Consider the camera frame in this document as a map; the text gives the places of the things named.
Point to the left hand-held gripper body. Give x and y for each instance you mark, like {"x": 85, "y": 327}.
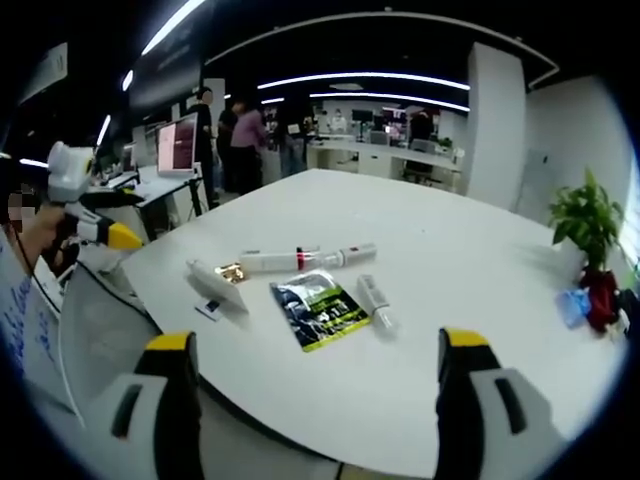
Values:
{"x": 67, "y": 167}

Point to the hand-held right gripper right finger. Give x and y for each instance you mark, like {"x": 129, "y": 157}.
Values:
{"x": 470, "y": 425}

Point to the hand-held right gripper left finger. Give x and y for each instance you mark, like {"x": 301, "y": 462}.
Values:
{"x": 165, "y": 430}

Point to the small blue white sachet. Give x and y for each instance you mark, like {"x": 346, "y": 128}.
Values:
{"x": 209, "y": 307}

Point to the gold skincare jar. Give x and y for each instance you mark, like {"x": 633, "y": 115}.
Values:
{"x": 231, "y": 272}

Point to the small white skincare tube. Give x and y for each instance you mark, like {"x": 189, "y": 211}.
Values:
{"x": 377, "y": 302}

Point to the long white skincare bottle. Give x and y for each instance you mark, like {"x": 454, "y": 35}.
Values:
{"x": 270, "y": 261}

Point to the dark green skincare sachet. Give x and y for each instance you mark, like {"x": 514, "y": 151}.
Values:
{"x": 320, "y": 310}

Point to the white tube with red band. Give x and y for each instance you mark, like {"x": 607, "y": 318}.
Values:
{"x": 340, "y": 255}

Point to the person's left hand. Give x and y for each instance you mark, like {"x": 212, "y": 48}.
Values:
{"x": 46, "y": 227}

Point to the white office desk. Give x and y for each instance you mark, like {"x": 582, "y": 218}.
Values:
{"x": 155, "y": 187}

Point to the computer monitor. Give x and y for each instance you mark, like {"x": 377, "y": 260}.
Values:
{"x": 176, "y": 145}

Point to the person's white printed shirt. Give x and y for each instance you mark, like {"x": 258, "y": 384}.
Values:
{"x": 22, "y": 320}

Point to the blue plastic packet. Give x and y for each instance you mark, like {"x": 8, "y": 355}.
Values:
{"x": 572, "y": 307}

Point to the red cloth item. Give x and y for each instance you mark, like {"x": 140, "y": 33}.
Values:
{"x": 600, "y": 300}

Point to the green potted plant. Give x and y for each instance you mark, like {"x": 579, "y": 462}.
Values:
{"x": 587, "y": 215}

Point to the long white counter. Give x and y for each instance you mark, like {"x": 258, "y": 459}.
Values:
{"x": 370, "y": 155}

